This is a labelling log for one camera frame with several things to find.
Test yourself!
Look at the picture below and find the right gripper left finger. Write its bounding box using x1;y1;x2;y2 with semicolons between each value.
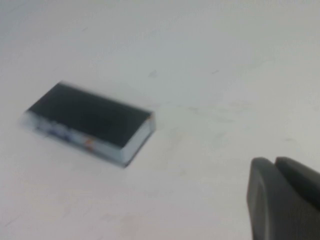
245;156;320;240

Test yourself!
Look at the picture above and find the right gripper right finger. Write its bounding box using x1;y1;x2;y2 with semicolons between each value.
274;156;320;204

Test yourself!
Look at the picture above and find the black printed glasses case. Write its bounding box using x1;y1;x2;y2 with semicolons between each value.
23;80;156;169

